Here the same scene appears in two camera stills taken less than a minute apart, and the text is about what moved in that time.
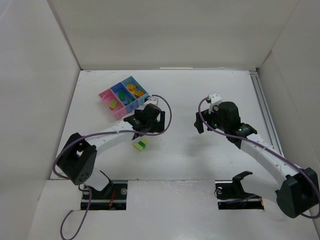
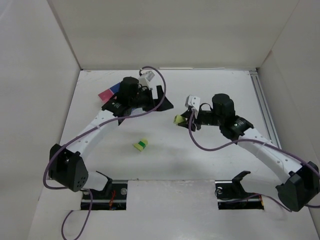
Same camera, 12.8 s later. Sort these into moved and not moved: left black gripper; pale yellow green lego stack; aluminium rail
Moved: left black gripper
Not moved: pale yellow green lego stack; aluminium rail
